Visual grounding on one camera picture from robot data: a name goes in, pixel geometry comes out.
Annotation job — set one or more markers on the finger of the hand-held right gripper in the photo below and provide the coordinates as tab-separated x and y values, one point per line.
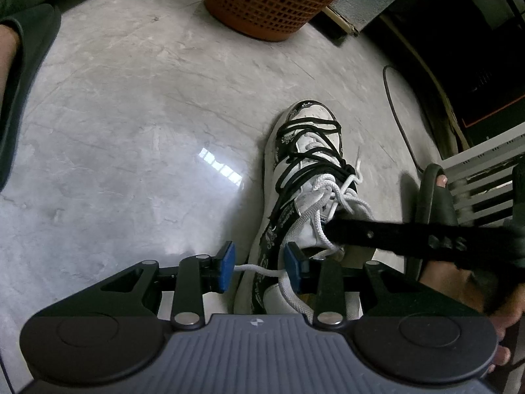
369	234

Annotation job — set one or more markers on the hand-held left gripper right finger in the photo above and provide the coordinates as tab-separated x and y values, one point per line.
292	266

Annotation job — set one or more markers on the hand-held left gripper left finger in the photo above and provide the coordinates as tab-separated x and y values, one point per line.
227	266

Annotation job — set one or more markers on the white shoelace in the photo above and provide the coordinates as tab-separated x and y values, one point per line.
324	180

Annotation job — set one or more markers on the white high-top shoe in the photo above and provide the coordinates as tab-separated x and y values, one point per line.
316	119

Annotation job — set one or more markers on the person's right hand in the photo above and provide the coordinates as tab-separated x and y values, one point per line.
492	287

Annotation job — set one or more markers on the black shoelace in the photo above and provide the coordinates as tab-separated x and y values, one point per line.
346	171

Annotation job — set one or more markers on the dark green slipper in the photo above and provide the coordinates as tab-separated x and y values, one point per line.
430	201
37	49

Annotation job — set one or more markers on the person's right foot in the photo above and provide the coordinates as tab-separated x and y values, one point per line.
447	283

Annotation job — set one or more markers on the person's foot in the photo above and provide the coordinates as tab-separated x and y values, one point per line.
447	283
7	49

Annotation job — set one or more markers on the white slatted panel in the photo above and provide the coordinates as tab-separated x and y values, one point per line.
484	160

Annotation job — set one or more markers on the tan wooden strip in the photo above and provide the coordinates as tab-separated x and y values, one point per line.
426	78

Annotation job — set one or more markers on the dark wooden cabinet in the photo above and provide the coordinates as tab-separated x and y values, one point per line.
471	69

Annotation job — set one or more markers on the grey textured panel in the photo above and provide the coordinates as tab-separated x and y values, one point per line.
361	0

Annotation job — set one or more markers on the orange mesh basket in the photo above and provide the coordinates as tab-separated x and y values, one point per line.
266	4

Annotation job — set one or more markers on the person's left foot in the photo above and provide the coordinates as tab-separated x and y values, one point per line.
7	49

